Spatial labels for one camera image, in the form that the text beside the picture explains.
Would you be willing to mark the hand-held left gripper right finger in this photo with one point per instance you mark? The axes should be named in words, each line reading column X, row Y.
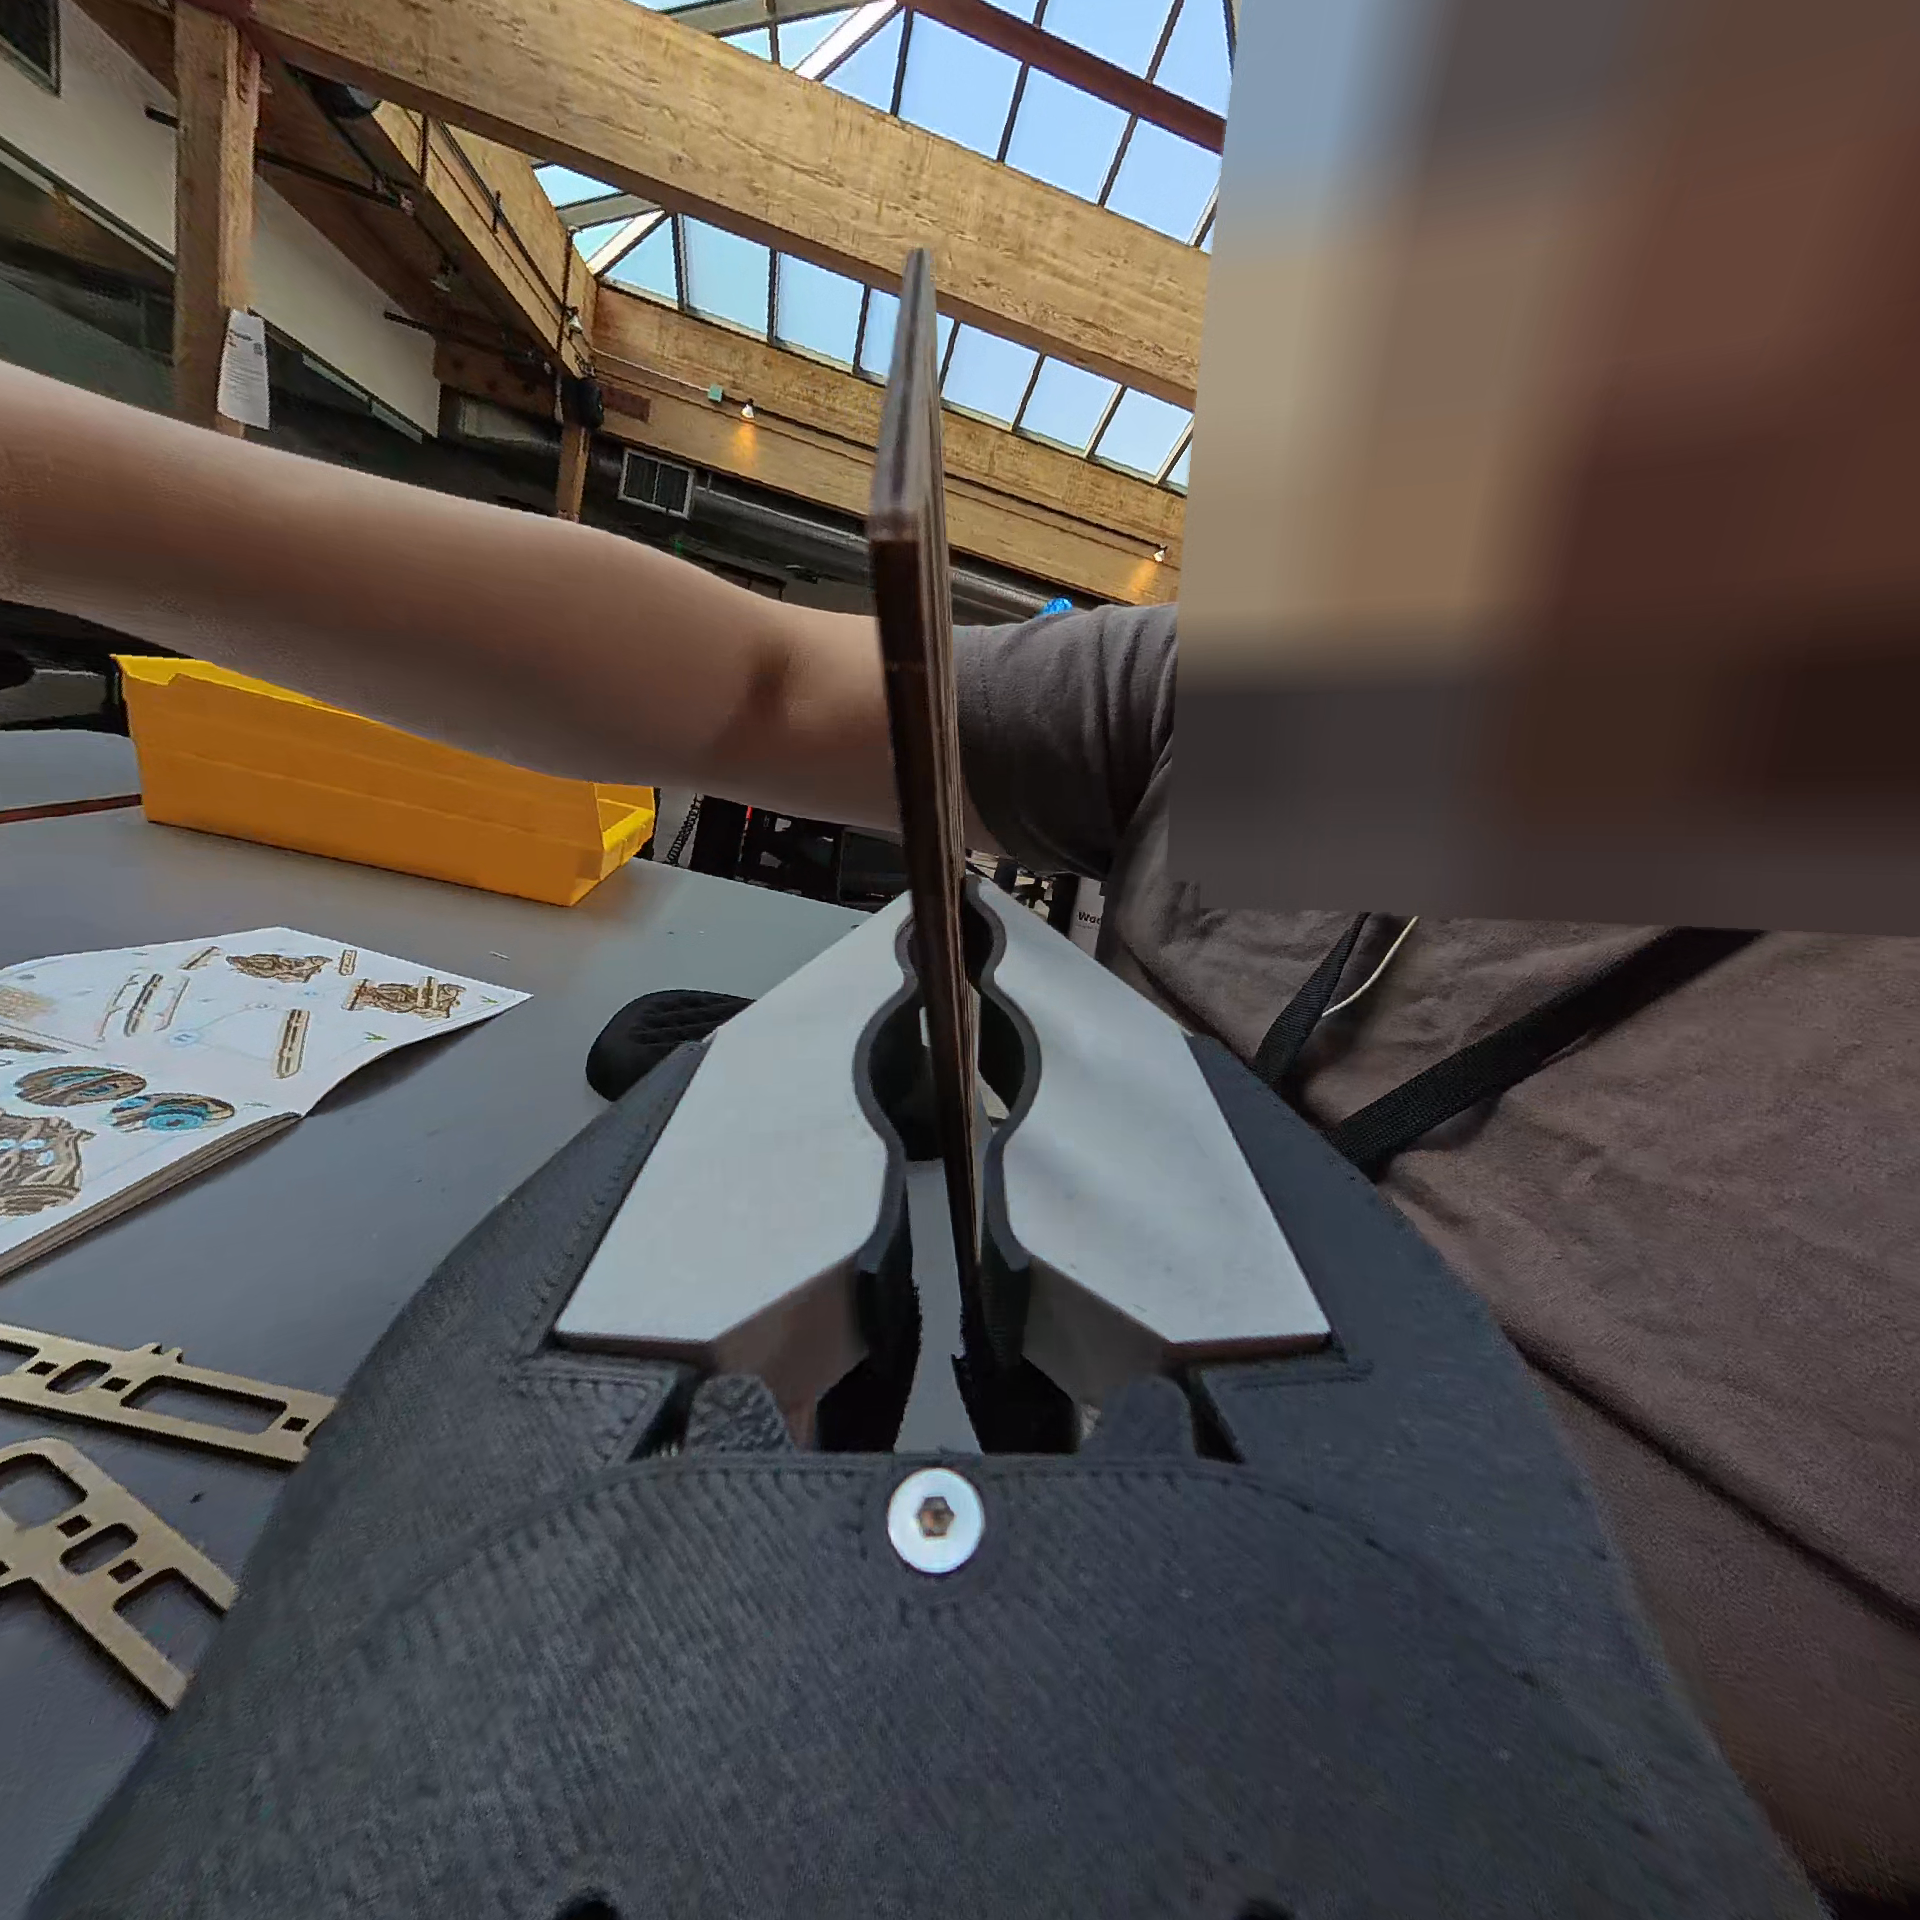
column 1155, row 1202

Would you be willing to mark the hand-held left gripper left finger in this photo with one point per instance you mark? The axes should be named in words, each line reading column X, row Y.
column 721, row 1202

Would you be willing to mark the thin wooden parts sheet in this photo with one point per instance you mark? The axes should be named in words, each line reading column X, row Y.
column 918, row 676

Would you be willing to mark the person's right forearm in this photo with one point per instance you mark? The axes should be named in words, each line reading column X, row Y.
column 375, row 599

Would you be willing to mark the black mesh wrist rest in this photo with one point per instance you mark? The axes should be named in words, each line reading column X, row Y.
column 651, row 1037

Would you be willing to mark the person's grey-brown shirt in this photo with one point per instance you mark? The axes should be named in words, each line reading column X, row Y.
column 1650, row 1202

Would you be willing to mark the illustrated instruction booklet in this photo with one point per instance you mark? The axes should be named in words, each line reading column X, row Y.
column 224, row 1037

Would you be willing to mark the yellow plastic bin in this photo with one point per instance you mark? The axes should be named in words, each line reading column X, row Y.
column 299, row 781

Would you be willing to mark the slotted wooden strip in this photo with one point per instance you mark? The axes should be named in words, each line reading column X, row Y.
column 142, row 1622
column 90, row 1388

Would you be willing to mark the wall vent grille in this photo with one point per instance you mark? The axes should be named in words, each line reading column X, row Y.
column 657, row 484

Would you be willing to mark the white paper notice on post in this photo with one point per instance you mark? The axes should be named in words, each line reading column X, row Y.
column 243, row 370

